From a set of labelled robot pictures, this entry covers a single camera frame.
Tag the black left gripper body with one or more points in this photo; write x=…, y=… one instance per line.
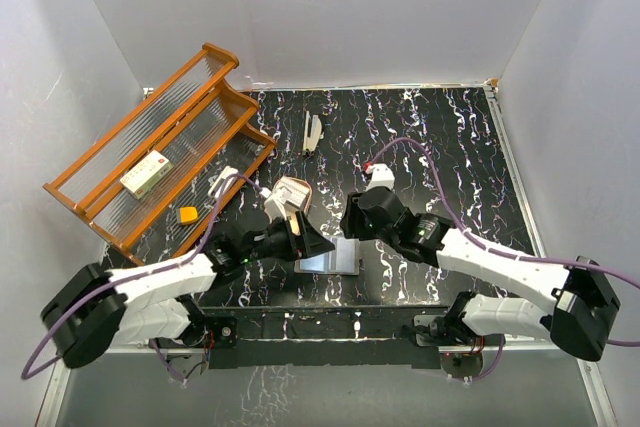
x=279, y=240

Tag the orange wooden rack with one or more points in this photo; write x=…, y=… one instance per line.
x=200, y=123

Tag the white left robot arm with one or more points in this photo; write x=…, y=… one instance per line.
x=99, y=308

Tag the white box on rack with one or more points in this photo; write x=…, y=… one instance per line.
x=143, y=176

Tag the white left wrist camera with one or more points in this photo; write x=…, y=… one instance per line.
x=276, y=203

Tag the white stapler near rack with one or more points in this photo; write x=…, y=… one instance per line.
x=217, y=184

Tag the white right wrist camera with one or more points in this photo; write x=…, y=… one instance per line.
x=379, y=175

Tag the stack of white cards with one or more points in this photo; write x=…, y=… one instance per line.
x=299, y=191

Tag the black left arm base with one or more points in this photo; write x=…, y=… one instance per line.
x=205, y=332

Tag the orange yellow small object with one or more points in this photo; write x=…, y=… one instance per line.
x=187, y=215

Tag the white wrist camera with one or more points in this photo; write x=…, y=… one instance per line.
x=379, y=175
x=276, y=203

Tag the white stapler on table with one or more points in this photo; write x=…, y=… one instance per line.
x=313, y=132

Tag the black right arm base motor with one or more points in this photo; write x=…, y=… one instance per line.
x=447, y=334

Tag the beige oval plastic tray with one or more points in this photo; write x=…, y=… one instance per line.
x=292, y=219

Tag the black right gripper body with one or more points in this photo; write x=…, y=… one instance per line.
x=360, y=227

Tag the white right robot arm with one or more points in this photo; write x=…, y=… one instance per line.
x=571, y=305

